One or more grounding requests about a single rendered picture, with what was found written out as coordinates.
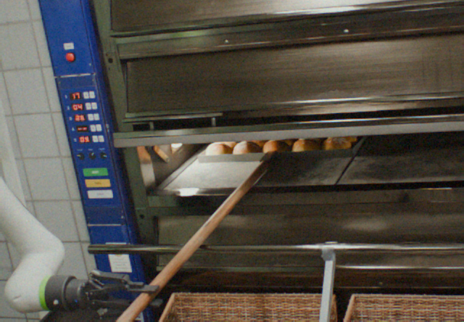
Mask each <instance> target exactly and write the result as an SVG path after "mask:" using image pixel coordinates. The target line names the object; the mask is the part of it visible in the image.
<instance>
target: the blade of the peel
mask: <svg viewBox="0 0 464 322"><path fill-rule="evenodd" d="M367 137H368V136H357V138H356V139H357V141H356V143H355V144H354V145H352V148H351V149H334V150H322V147H321V150H318V151H301V152H293V151H292V150H291V152H277V155H278V160H300V159H318V158H337V157H354V156H355V154H356V153H357V151H358V149H359V148H360V146H361V144H362V143H363V142H364V140H365V139H366V138H367ZM206 152H207V150H206V151H204V152H202V153H201V154H199V155H198V156H197V157H198V162H199V163H208V162H245V161H260V159H261V158H262V157H263V156H264V155H265V154H266V153H250V154H234V153H233V154H216V155H206Z"/></svg>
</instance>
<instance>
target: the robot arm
mask: <svg viewBox="0 0 464 322"><path fill-rule="evenodd" d="M0 232H1V233H2V234H3V235H4V236H5V237H6V238H7V240H8V241H9V242H10V243H11V244H12V246H13V247H14V248H15V249H16V250H17V252H18V253H19V254H20V256H21V261H20V263H19V265H18V266H17V268H16V269H15V271H14V273H13V274H12V275H11V277H10V278H9V280H8V282H7V283H6V286H5V298H6V301H7V303H8V305H9V306H10V307H11V308H12V309H13V310H15V311H17V313H22V314H30V313H35V312H41V311H59V312H69V313H72V312H74V311H75V310H87V309H92V310H95V311H97V312H98V313H99V315H100V316H99V319H100V320H104V319H105V318H111V317H120V316H121V315H122V314H123V313H124V312H125V311H126V309H127V308H128V307H129V306H130V305H131V304H132V303H133V300H124V299H120V298H115V297H113V296H109V295H108V294H107V293H108V292H118V291H124V290H127V291H129V293H156V292H157V290H158V289H159V288H160V286H159V285H145V284H144V283H142V282H132V281H131V280H130V276H129V275H128V274H124V273H110V272H103V271H100V270H97V269H93V270H92V271H91V272H90V273H89V276H90V278H89V279H77V278H76V277H75V276H56V275H57V273H58V271H59V269H60V268H61V266H62V264H63V262H64V260H65V248H64V246H63V244H62V242H61V241H60V240H58V238H57V237H55V236H54V235H53V233H52V232H50V231H49V230H48V229H47V228H46V227H45V226H43V225H42V224H41V223H40V222H39V221H38V219H37V218H35V217H34V216H33V215H32V214H31V213H30V212H29V211H28V209H27V208H26V207H25V206H24V204H23V203H22V202H21V201H20V200H19V199H18V198H17V197H16V196H15V194H14V193H13V192H12V191H11V190H10V188H9V187H8V186H7V185H6V184H5V182H4V180H3V179H2V177H1V176H0ZM97 280H102V281H111V282H115V283H116V284H108V283H105V284H102V283H100V282H99V281H97ZM161 304H162V299H153V300H152V301H151V302H150V303H149V304H148V305H147V306H146V307H145V308H144V309H147V308H148V307H159V306H160V305H161ZM103 306H106V307H108V306H113V307H120V308H115V309H109V310H108V309H102V307H103Z"/></svg>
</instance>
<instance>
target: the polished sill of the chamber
mask: <svg viewBox="0 0 464 322"><path fill-rule="evenodd" d="M236 189H237V187H226V188H199V189H155V190H154V191H152V192H151V194H150V195H149V196H148V197H147V199H148V203H149V207H201V206H221V205H222V203H224V202H225V201H226V200H227V199H228V198H229V197H230V195H232V193H234V192H235V190H236ZM455 200H464V180H460V181H435V182H409V183H358V184H331V185H304V186H253V187H251V188H250V189H249V190H248V192H247V193H246V194H245V195H244V196H243V197H242V198H241V199H240V200H239V201H238V202H237V204H236V205H235V206H238V205H310V204H347V203H383V202H418V201H455Z"/></svg>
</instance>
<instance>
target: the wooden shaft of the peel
mask: <svg viewBox="0 0 464 322"><path fill-rule="evenodd" d="M268 168H269V162H268V161H266V160H263V161H261V162H260V163H259V165H258V166H257V167H256V168H255V169H254V170H253V171H252V173H251V174H250V175H249V176H248V177H247V178H246V179H245V181H243V182H242V183H241V184H240V185H239V186H238V187H237V189H236V190H235V192H234V193H232V195H230V197H229V198H228V199H227V200H226V201H225V202H224V203H222V205H221V206H220V207H219V208H218V209H217V210H216V212H215V214H214V215H213V216H212V217H211V218H210V219H209V220H208V221H207V222H206V223H205V224H204V225H203V226H202V227H201V228H200V229H199V230H198V231H197V232H196V233H195V234H194V236H193V237H192V239H191V240H190V241H189V242H188V243H187V244H186V245H185V247H184V248H183V249H182V250H181V251H180V252H179V253H178V254H177V255H176V256H175V257H174V258H173V259H172V260H171V261H170V262H169V263H168V264H167V266H166V267H165V268H164V269H163V271H162V272H161V273H160V274H159V275H158V276H157V277H156V279H155V280H153V282H151V283H150V285H159V289H158V290H157V292H156V293H141V294H140V295H139V296H138V297H137V298H136V299H135V300H134V301H133V303H132V304H131V305H130V306H129V307H128V308H127V309H126V311H125V312H124V313H123V314H122V315H121V316H120V317H119V318H118V319H117V320H116V321H115V322H134V321H135V320H136V319H137V317H138V316H139V315H140V314H141V313H142V312H143V311H144V308H145V307H146V306H147V305H148V304H149V303H150V302H151V301H152V300H153V299H154V297H155V296H156V295H157V294H158V293H159V291H160V290H161V289H162V288H163V287H164V285H166V283H167V282H168V281H169V280H170V279H171V278H172V277H173V276H174V275H175V274H176V273H177V272H178V271H179V270H180V268H181V267H182V266H183V265H184V264H185V262H186V261H187V260H188V259H189V258H190V256H191V255H192V254H193V253H194V252H195V250H196V249H197V248H198V247H199V246H201V245H200V244H202V243H203V242H204V241H205V240H206V238H207V237H208V236H209V235H210V234H211V232H212V231H213V230H214V229H215V228H216V226H217V225H218V224H219V223H220V222H221V220H222V219H224V218H225V217H226V216H227V214H228V213H229V212H230V211H231V210H232V208H233V207H234V206H235V205H236V204H237V202H238V201H239V200H240V199H241V198H242V197H243V196H244V195H245V194H246V193H247V192H248V190H249V189H250V188H251V187H252V186H253V184H254V183H255V182H256V181H257V180H258V178H259V177H260V176H261V175H262V174H263V173H264V172H265V171H266V170H267V169H268Z"/></svg>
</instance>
